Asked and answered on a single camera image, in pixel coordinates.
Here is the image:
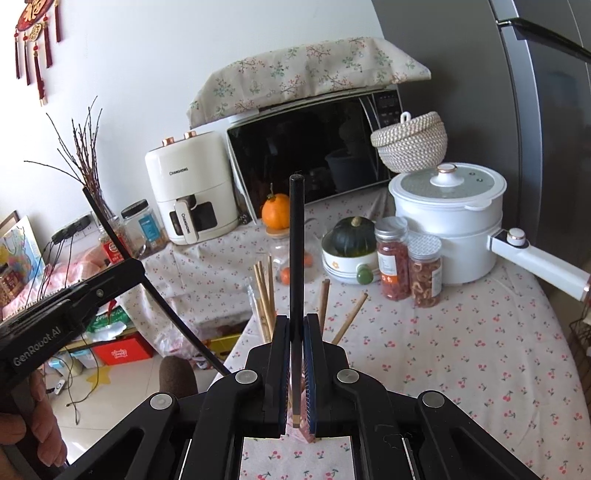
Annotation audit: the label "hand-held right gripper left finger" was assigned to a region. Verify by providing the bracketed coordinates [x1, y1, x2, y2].
[69, 315, 293, 480]

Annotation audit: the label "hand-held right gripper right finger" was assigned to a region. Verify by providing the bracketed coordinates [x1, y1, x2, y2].
[302, 314, 541, 480]

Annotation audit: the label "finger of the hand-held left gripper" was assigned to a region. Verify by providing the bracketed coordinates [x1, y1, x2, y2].
[69, 258, 148, 320]

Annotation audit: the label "group of wooden chopsticks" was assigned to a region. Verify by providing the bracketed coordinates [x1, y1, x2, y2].
[253, 255, 369, 344]

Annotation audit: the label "black chopstick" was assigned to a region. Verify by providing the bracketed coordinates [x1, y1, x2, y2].
[288, 174, 306, 428]
[82, 186, 232, 377]

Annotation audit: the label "person's left hand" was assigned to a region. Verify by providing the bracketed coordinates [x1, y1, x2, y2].
[0, 369, 69, 480]

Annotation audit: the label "pink cloth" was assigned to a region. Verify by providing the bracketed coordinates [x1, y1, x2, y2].
[46, 249, 116, 289]

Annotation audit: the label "green and white package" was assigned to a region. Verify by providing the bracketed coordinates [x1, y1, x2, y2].
[85, 307, 134, 342]

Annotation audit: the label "clear jar with red label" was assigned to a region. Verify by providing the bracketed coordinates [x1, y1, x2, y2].
[98, 222, 134, 266]

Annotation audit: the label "yellow cardboard box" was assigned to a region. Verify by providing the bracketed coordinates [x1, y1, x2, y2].
[203, 335, 243, 363]

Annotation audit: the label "red cardboard box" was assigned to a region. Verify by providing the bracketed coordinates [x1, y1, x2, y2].
[92, 333, 155, 367]

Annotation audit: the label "clear jar with blue label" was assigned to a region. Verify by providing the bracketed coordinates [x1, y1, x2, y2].
[121, 199, 168, 259]

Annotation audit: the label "clear plastic bag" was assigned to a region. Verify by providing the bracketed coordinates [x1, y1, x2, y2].
[154, 314, 208, 365]

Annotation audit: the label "colourful framed picture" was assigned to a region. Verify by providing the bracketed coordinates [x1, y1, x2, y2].
[0, 210, 47, 296]

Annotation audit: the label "cherry print tablecloth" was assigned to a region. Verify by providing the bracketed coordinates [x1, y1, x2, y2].
[222, 185, 591, 480]
[141, 222, 273, 333]

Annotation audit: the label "brown round stool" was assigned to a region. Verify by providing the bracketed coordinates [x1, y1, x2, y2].
[159, 355, 197, 397]

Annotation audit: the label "white bowl with flower print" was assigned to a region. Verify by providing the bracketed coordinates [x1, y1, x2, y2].
[322, 228, 382, 278]

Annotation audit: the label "dried dark branches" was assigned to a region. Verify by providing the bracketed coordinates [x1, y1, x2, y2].
[23, 95, 121, 222]

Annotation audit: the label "jar of red dried chili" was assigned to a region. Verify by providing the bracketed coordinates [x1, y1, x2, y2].
[374, 216, 411, 302]

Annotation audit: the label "cream air fryer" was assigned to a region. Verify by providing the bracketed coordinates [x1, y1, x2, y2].
[144, 130, 239, 245]

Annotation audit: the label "dark green pumpkin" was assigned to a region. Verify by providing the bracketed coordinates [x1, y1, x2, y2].
[331, 216, 376, 257]

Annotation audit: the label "jar of dried fruit rings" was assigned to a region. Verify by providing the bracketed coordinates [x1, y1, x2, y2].
[407, 231, 444, 309]

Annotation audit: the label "large orange with stem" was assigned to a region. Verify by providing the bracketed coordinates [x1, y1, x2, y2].
[261, 182, 294, 232]

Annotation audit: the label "white electric pot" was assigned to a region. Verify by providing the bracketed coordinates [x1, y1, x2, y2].
[388, 161, 591, 301]

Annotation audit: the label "black microwave oven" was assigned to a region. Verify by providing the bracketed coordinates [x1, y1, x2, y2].
[226, 85, 407, 222]

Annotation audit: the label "woven basket with lid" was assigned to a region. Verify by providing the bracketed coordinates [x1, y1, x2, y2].
[370, 111, 448, 174]

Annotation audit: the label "floral print cloth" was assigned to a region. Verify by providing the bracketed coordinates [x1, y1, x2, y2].
[187, 37, 432, 129]

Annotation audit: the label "grey refrigerator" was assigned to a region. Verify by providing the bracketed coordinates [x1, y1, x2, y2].
[372, 0, 591, 296]

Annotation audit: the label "black wire rack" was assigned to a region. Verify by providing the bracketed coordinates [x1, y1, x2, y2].
[566, 302, 591, 365]

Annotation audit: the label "red knot wall decoration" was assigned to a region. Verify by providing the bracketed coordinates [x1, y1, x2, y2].
[13, 0, 63, 107]

